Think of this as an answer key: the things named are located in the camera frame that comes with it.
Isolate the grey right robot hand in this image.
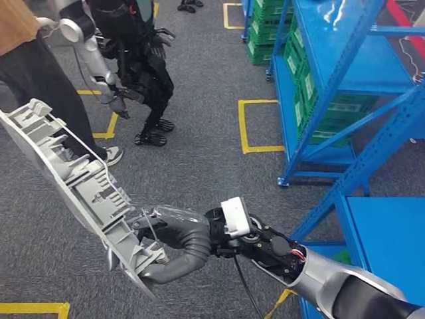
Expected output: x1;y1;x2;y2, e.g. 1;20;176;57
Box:
130;205;210;285

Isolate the silver plastic wheel cover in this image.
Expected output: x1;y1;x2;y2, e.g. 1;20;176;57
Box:
0;98;167;300

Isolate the black humanoid robot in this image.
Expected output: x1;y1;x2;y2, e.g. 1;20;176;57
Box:
36;0;176;148

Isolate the green plastic crate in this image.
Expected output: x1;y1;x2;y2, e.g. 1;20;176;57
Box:
246;39;289;66
249;17;292;45
294;86;378;146
283;17;316;86
252;0;292;21

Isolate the blue metal shelving rack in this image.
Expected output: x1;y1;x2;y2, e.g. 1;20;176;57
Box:
265;0;425;242
240;0;255;43

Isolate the standing person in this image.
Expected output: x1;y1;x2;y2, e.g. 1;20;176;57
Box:
0;0;125;167

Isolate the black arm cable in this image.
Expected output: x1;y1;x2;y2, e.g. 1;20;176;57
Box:
233;255;256;319

